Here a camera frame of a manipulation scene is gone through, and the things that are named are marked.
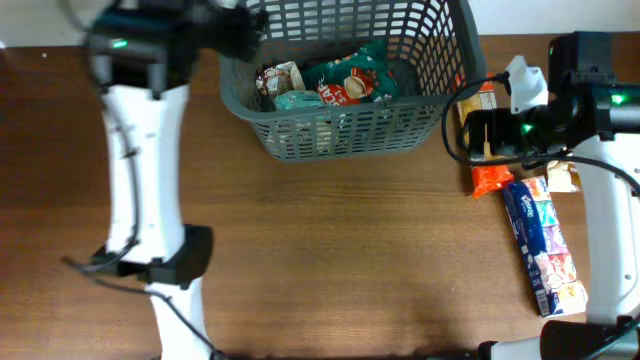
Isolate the blue Kleenex tissue pack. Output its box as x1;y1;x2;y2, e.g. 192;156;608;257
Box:
502;176;588;318

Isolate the black cable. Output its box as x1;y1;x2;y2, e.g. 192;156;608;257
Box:
62;139;226;360
440;72;640;196

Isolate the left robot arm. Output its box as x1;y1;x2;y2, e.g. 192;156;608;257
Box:
72;1;269;359

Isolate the yellow orange pasta packet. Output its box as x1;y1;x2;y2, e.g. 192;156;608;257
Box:
455;73;515;199

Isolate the right black cable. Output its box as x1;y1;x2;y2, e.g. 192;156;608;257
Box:
440;72;640;196

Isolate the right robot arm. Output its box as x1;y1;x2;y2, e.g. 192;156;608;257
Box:
459;32;639;359

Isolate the green red coffee packet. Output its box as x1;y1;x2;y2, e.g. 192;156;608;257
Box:
301;40;399;106

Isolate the grey plastic basket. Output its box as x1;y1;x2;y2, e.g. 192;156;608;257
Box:
220;0;486;162

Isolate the light teal snack packet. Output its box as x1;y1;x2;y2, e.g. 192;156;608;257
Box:
274;90;325;111

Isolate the left black cable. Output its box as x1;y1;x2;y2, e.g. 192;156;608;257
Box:
62;139;226;360

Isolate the beige brown snack bag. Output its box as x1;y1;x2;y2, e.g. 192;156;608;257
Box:
255;61;306;98

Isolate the beige white snack bag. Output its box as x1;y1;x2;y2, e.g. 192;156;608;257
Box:
546;160;582;193

